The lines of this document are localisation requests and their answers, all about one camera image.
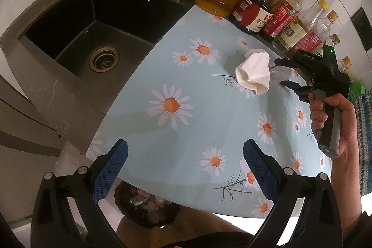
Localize silver foil wrapper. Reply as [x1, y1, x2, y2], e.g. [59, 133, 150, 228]
[129, 195, 150, 209]

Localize person's right forearm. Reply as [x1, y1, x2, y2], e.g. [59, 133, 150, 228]
[331, 150, 371, 247]

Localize black trash bin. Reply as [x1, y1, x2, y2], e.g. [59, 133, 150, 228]
[114, 181, 180, 228]

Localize black kitchen sink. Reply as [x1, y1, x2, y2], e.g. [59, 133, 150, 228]
[1, 0, 194, 117]

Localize person's right hand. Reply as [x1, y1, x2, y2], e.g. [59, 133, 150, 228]
[309, 90, 359, 162]

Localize beige-label pepper bottle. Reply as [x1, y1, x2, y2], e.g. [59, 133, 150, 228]
[338, 56, 352, 73]

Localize green carton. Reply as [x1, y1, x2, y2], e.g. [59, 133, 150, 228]
[347, 81, 366, 101]

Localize green-label bottle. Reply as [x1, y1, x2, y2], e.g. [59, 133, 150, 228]
[324, 33, 340, 47]

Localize striped blue cloth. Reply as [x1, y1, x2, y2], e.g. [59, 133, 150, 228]
[353, 90, 372, 196]

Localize red-label clear bottle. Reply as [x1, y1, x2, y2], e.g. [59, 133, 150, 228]
[294, 10, 339, 52]

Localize clear plastic bag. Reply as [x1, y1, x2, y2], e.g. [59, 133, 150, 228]
[269, 62, 293, 83]

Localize clear yellow-cap bottle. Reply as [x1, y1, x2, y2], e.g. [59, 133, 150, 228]
[271, 0, 330, 59]

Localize crumpled white paper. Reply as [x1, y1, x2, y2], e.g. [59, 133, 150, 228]
[235, 48, 270, 95]

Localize red-label vinegar bottle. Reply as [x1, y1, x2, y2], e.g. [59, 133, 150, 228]
[259, 0, 303, 42]

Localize blue daisy tablecloth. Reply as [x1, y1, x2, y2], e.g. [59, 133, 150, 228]
[86, 7, 331, 218]

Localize person's brown trousers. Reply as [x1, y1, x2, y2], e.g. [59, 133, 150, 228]
[117, 206, 253, 247]

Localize sink drain strainer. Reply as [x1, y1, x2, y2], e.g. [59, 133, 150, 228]
[89, 46, 120, 73]

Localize black wall socket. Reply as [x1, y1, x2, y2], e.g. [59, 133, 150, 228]
[351, 7, 372, 52]

